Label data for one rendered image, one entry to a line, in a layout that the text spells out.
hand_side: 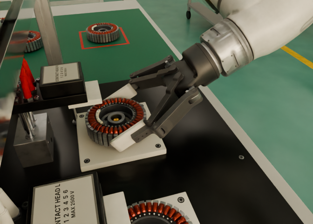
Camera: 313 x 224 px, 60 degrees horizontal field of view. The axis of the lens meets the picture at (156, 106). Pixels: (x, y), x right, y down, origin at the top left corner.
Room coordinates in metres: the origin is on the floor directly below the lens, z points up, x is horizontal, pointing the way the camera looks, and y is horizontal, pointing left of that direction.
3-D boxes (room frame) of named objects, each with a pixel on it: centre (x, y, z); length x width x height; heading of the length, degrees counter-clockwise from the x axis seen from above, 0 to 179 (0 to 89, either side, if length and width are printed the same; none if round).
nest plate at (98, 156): (0.39, 0.08, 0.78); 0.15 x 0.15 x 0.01; 16
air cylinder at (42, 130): (0.35, 0.21, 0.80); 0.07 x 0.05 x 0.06; 16
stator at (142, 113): (0.39, 0.07, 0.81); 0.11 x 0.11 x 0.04
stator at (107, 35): (0.92, 0.19, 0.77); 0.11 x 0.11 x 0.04
